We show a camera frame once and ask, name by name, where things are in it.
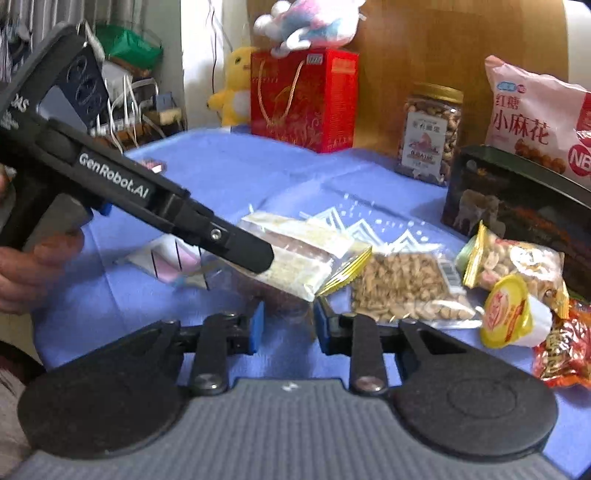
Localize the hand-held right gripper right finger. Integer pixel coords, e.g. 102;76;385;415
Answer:
315;300;462;398

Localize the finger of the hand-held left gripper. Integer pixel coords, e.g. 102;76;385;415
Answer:
178;193;276;278

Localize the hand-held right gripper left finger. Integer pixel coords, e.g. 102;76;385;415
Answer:
139;301;266;398

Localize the clear packet of pale snacks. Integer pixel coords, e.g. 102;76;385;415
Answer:
235;210;372;303

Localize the dark tin box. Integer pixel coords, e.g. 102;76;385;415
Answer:
441;144;591;301

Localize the red orange snack packet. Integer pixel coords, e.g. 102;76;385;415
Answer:
533;298;591;389

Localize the person's left hand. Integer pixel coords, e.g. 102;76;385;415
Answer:
0;230;86;315

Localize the pink white candy packet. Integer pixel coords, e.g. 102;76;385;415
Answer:
115;235;218;291

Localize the blue printed cloth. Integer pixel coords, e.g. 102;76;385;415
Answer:
32;124;591;472

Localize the clear packet of peanuts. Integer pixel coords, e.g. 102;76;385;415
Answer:
351;251;483;328

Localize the green bag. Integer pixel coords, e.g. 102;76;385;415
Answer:
95;23;164;70

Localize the yellow plush toy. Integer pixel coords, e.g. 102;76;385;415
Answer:
207;45;259;127

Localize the red gift box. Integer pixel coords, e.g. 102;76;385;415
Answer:
250;47;360;154

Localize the jelly cup with yellow lid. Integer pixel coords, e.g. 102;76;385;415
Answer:
480;274;553;348

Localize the yellow-edged nut packet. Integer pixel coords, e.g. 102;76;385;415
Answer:
456;220;570;319

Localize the nut jar with gold lid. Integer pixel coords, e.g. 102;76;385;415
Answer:
397;82;464;186

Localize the pink white plush toy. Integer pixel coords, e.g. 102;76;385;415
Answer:
253;0;363;58

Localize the wooden board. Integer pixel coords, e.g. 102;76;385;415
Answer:
247;0;568;153

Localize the pink snack bag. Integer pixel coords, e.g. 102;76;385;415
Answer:
484;55;591;192

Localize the bundle of white cables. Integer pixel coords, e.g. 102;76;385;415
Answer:
90;76;160;153

